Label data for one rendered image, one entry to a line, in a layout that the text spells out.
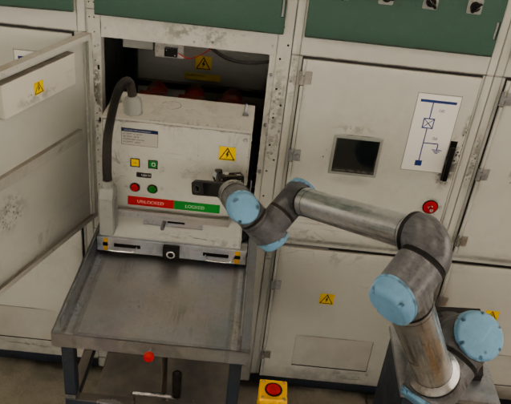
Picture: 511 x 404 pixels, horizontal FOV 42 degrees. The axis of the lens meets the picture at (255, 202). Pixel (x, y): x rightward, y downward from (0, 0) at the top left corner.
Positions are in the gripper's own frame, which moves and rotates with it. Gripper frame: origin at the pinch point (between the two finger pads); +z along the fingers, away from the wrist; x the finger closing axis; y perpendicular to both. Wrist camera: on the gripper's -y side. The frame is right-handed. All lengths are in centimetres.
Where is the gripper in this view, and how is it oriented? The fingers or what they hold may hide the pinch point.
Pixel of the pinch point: (213, 175)
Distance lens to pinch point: 220.8
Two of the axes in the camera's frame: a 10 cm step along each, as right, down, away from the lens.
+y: 9.7, -0.4, 2.4
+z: -2.4, -2.9, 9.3
